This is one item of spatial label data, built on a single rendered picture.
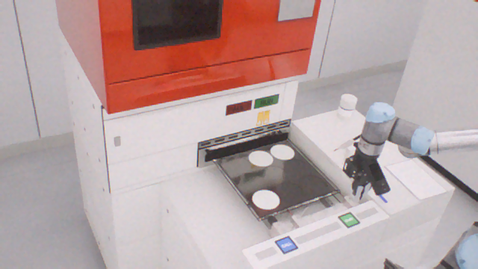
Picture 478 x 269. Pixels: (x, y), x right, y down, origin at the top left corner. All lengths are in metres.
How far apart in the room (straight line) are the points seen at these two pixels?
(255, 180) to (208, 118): 0.30
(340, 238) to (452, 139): 0.47
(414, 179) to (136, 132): 1.07
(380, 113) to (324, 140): 0.64
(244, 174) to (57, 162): 1.80
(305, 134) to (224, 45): 0.60
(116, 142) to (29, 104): 1.65
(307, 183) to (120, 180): 0.72
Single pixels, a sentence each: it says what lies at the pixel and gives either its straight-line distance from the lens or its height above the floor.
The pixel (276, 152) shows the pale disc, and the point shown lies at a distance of 1.97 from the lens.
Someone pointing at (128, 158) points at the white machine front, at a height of 0.98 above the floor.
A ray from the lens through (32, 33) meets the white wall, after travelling 3.07.
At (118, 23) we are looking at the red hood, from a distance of 1.43.
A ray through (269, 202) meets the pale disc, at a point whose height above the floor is 0.90.
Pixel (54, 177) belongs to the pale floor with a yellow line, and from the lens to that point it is 3.25.
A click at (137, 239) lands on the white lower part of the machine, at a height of 0.53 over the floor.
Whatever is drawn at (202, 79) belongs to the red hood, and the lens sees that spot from 1.63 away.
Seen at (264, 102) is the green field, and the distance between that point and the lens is 1.91.
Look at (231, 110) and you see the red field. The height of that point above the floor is 1.10.
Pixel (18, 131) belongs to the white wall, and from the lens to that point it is 3.39.
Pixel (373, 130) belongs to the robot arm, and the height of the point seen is 1.35.
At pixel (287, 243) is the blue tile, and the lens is 1.53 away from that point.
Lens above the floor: 2.10
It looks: 36 degrees down
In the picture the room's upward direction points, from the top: 6 degrees clockwise
